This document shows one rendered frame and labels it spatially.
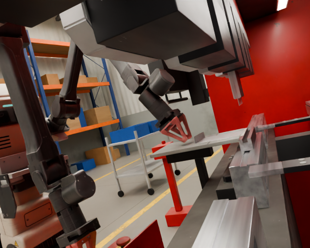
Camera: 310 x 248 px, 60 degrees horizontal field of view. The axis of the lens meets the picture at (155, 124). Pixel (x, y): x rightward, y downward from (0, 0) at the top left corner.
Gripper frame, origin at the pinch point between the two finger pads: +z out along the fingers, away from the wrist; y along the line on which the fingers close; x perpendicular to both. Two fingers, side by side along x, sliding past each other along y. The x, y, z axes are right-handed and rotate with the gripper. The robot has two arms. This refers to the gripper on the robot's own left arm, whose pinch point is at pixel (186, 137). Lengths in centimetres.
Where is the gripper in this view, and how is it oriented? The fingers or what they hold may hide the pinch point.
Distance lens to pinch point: 85.0
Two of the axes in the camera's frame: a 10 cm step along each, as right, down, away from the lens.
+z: 6.7, 7.2, -1.8
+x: -6.3, 6.8, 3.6
